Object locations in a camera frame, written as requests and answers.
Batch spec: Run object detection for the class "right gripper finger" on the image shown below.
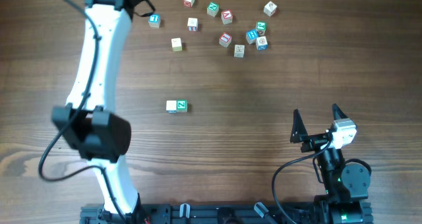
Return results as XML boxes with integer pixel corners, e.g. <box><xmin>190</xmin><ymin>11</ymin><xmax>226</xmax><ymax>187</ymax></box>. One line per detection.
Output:
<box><xmin>332</xmin><ymin>103</ymin><xmax>348</xmax><ymax>120</ymax></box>
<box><xmin>290</xmin><ymin>109</ymin><xmax>308</xmax><ymax>143</ymax></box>

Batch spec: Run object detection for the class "yellow sided white block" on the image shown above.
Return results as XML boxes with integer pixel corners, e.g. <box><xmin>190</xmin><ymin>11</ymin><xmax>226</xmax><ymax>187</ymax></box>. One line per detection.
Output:
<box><xmin>171</xmin><ymin>38</ymin><xmax>183</xmax><ymax>51</ymax></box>

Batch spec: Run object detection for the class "blue sided white block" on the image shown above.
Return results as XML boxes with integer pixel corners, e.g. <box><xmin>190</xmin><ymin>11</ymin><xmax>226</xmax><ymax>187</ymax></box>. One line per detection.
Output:
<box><xmin>166</xmin><ymin>100</ymin><xmax>177</xmax><ymax>113</ymax></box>

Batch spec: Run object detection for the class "red sided block green N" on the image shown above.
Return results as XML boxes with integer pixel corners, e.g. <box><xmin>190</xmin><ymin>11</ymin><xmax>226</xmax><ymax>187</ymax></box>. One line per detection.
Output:
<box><xmin>176</xmin><ymin>100</ymin><xmax>188</xmax><ymax>113</ymax></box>

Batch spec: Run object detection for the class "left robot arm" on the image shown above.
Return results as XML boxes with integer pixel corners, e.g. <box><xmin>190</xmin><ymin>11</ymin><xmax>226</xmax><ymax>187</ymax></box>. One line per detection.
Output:
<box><xmin>38</xmin><ymin>0</ymin><xmax>149</xmax><ymax>223</ymax></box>

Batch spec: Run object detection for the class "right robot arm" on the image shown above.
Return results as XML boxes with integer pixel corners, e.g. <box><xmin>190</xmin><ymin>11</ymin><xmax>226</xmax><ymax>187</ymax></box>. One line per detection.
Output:
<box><xmin>290</xmin><ymin>104</ymin><xmax>374</xmax><ymax>224</ymax></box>

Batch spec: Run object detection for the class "blue letter block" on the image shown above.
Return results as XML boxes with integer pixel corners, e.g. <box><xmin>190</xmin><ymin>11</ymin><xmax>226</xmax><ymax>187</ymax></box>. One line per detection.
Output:
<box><xmin>148</xmin><ymin>14</ymin><xmax>161</xmax><ymax>28</ymax></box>
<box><xmin>245</xmin><ymin>29</ymin><xmax>259</xmax><ymax>44</ymax></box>

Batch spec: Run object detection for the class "red picture block top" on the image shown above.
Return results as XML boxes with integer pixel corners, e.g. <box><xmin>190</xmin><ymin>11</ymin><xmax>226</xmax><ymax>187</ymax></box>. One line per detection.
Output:
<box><xmin>183</xmin><ymin>0</ymin><xmax>195</xmax><ymax>8</ymax></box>

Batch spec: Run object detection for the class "red sided white block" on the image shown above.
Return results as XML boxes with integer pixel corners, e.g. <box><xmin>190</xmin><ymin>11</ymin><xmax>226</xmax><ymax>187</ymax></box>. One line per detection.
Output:
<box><xmin>187</xmin><ymin>18</ymin><xmax>198</xmax><ymax>32</ymax></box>

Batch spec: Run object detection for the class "green N block top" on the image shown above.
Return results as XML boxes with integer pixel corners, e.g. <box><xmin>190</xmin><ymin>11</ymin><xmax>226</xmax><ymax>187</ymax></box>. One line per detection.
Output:
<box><xmin>207</xmin><ymin>2</ymin><xmax>219</xmax><ymax>17</ymax></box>

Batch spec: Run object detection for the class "blue sided picture block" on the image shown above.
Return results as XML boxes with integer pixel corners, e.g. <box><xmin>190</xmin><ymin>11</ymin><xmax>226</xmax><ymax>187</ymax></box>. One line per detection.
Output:
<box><xmin>255</xmin><ymin>36</ymin><xmax>268</xmax><ymax>50</ymax></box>

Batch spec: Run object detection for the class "red letter block upper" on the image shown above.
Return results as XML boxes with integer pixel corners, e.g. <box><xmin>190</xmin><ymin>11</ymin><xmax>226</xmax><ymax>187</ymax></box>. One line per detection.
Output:
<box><xmin>221</xmin><ymin>9</ymin><xmax>233</xmax><ymax>24</ymax></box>

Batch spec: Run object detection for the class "red letter block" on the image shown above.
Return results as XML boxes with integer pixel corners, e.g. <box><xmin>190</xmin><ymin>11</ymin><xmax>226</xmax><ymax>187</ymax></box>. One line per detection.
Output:
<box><xmin>219</xmin><ymin>32</ymin><xmax>232</xmax><ymax>47</ymax></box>
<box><xmin>221</xmin><ymin>9</ymin><xmax>233</xmax><ymax>24</ymax></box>

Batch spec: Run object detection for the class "yellow face picture block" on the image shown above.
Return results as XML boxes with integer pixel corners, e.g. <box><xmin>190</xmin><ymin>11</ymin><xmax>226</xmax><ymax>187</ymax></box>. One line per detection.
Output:
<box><xmin>233</xmin><ymin>45</ymin><xmax>245</xmax><ymax>58</ymax></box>

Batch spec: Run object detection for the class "red letter block lower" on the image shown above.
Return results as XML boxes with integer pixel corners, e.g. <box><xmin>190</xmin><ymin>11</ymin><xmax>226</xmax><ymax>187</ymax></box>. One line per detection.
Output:
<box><xmin>219</xmin><ymin>32</ymin><xmax>232</xmax><ymax>47</ymax></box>

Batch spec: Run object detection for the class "blue letter block right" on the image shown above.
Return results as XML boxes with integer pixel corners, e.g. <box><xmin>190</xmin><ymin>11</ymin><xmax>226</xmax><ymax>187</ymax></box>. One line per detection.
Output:
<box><xmin>245</xmin><ymin>29</ymin><xmax>259</xmax><ymax>44</ymax></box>

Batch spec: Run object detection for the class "green J block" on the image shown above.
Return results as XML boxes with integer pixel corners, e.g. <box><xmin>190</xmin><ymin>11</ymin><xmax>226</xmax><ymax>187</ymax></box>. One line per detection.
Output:
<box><xmin>256</xmin><ymin>21</ymin><xmax>267</xmax><ymax>36</ymax></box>

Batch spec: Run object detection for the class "plain picture block right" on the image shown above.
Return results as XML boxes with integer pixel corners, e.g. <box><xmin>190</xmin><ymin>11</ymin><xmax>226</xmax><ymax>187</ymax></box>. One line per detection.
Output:
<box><xmin>263</xmin><ymin>1</ymin><xmax>278</xmax><ymax>16</ymax></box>

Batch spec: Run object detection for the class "right camera cable black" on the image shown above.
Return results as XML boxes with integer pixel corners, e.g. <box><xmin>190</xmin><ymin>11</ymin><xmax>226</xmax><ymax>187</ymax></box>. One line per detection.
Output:
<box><xmin>271</xmin><ymin>142</ymin><xmax>330</xmax><ymax>223</ymax></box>

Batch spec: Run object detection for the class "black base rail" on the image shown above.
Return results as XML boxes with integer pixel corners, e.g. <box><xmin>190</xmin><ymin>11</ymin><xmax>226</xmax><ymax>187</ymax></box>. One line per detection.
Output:
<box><xmin>80</xmin><ymin>201</ymin><xmax>374</xmax><ymax>224</ymax></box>

